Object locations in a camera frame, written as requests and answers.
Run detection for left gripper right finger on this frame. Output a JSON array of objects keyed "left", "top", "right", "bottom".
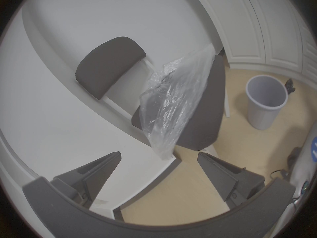
[{"left": 197, "top": 152, "right": 265, "bottom": 205}]

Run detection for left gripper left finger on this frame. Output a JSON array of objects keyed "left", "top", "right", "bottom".
[{"left": 51, "top": 151, "right": 122, "bottom": 205}]

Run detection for clear plastic bag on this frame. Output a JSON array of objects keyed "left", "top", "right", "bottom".
[{"left": 139, "top": 45, "right": 215, "bottom": 160}]

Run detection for black plastic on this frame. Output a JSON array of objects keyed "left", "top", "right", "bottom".
[{"left": 284, "top": 79, "right": 296, "bottom": 94}]

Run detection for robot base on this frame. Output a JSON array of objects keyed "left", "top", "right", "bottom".
[{"left": 287, "top": 123, "right": 317, "bottom": 208}]

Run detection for white trash bin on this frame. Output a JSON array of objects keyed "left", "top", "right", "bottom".
[{"left": 246, "top": 75, "right": 289, "bottom": 130}]

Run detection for grey padded white chair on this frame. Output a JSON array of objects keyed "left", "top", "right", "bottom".
[{"left": 75, "top": 36, "right": 231, "bottom": 163}]

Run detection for white wardrobe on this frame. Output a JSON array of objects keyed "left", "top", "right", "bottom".
[{"left": 186, "top": 0, "right": 317, "bottom": 84}]

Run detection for black cable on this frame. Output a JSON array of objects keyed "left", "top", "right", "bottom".
[{"left": 269, "top": 168, "right": 290, "bottom": 181}]

